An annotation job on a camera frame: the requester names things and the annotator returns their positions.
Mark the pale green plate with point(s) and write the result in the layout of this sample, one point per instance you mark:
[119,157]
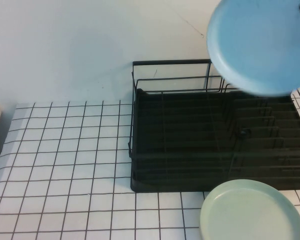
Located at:
[250,215]

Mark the white grid-pattern table mat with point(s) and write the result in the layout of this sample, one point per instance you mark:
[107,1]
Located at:
[65,175]

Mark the light blue plate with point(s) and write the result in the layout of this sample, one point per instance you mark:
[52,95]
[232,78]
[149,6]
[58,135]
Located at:
[252,50]

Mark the black plastic drain tray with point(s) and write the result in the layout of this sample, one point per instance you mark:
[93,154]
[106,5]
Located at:
[177,140]

